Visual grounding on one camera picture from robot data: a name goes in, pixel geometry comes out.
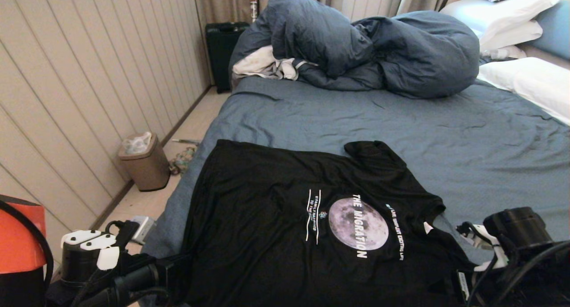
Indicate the small white pillow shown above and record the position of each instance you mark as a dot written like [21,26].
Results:
[503,52]

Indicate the white sheer curtain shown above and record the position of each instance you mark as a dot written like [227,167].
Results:
[369,1]

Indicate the bed with blue sheet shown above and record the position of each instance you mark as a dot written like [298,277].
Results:
[445,142]

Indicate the flat white pillow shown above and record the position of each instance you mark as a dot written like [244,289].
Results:
[512,35]

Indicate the large white pillow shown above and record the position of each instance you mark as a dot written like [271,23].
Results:
[498,11]

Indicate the black printed t-shirt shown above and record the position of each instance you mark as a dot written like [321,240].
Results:
[267,236]

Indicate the long white pillow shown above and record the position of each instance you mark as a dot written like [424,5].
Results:
[530,81]

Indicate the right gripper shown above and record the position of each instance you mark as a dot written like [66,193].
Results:
[476,289]

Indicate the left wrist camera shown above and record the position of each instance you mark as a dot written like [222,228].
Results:
[144,227]

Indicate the bronze trash bin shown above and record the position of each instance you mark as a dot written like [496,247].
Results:
[149,167]

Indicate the teal patterned cloth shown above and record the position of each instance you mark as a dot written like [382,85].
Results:
[182,161]

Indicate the black suitcase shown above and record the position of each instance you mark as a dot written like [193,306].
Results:
[220,51]

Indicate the clear plastic bin bag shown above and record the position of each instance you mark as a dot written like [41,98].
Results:
[137,143]

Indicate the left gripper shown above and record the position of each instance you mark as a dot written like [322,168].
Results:
[138,280]

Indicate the blue padded headboard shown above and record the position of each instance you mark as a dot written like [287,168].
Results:
[554,29]

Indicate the thin metal rod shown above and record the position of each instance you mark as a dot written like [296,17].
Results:
[187,141]

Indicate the crumpled dark blue duvet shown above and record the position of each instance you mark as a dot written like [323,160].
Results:
[401,51]

